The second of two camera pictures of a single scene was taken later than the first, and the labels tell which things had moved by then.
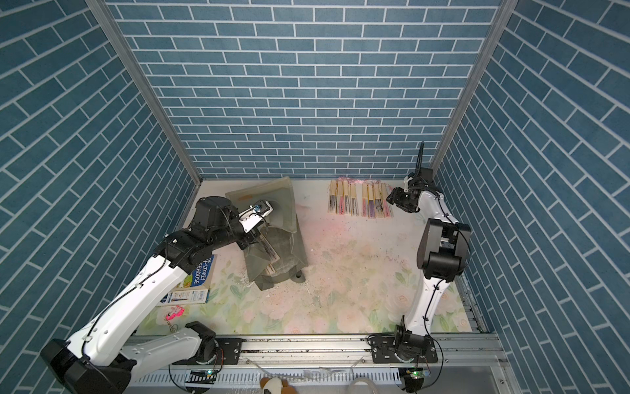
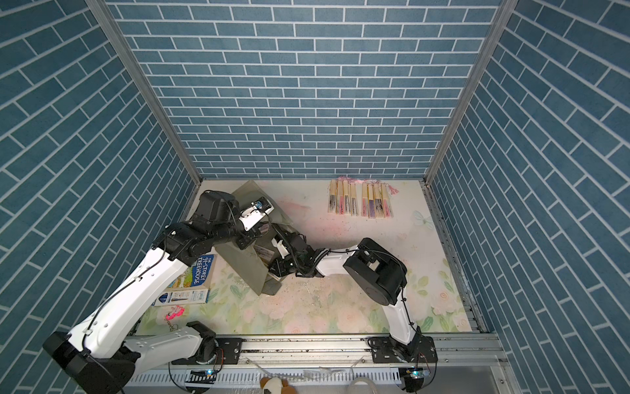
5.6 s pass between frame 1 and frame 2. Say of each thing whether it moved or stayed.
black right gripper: moved
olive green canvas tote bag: moved
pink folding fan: stayed
